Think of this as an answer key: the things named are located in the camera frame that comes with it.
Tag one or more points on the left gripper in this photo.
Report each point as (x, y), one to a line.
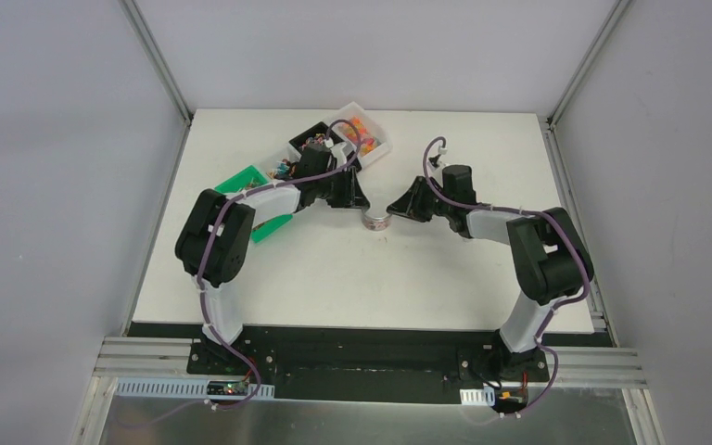
(344, 189)

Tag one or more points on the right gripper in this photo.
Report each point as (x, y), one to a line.
(410, 205)

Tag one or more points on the clear plastic jar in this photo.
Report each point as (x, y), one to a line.
(376, 224)

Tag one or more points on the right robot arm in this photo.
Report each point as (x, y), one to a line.
(550, 261)

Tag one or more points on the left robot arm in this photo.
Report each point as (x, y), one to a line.
(215, 238)

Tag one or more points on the black lollipop bin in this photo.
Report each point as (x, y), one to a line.
(317, 134)

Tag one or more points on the white lollipop bin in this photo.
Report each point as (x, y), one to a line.
(277, 166)

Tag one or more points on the white gummy bin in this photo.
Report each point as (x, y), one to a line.
(353, 120)

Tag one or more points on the green candy bin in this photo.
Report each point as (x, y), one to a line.
(252, 177)

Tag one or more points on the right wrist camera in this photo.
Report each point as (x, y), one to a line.
(437, 162)

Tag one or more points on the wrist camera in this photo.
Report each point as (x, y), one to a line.
(437, 162)
(340, 155)

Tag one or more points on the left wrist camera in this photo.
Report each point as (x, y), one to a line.
(340, 155)

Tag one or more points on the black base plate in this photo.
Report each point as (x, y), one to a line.
(395, 366)

